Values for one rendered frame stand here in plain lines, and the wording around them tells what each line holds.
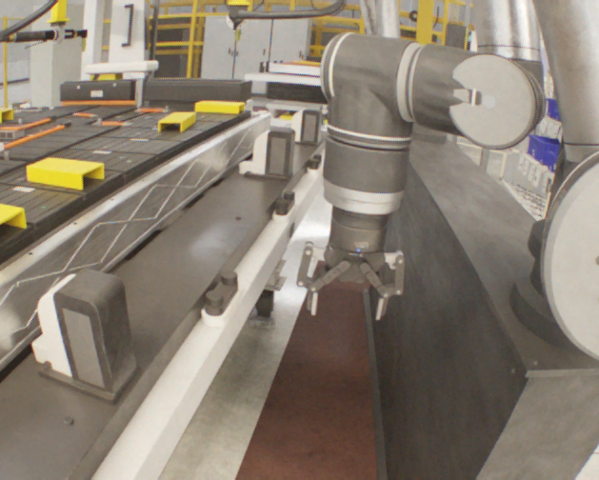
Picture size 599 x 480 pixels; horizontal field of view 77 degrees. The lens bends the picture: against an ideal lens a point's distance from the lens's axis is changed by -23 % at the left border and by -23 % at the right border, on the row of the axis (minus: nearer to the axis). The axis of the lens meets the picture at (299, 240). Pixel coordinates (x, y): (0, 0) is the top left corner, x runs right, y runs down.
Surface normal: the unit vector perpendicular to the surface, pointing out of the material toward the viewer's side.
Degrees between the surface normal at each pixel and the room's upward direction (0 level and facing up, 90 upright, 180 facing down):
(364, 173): 90
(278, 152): 90
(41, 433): 0
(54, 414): 0
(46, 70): 90
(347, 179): 90
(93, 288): 0
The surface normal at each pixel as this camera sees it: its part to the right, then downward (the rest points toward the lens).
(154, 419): 0.08, -0.91
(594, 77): -0.82, 0.29
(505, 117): -0.55, 0.29
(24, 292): 0.98, 0.15
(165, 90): -0.20, 0.38
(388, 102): -0.51, 0.73
